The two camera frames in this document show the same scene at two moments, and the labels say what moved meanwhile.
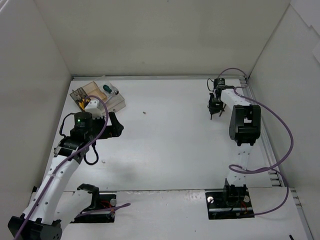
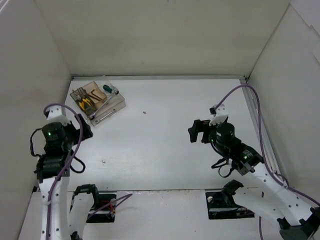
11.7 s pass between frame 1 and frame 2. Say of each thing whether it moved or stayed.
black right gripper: moved
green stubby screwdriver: stayed
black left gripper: moved
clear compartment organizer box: stayed
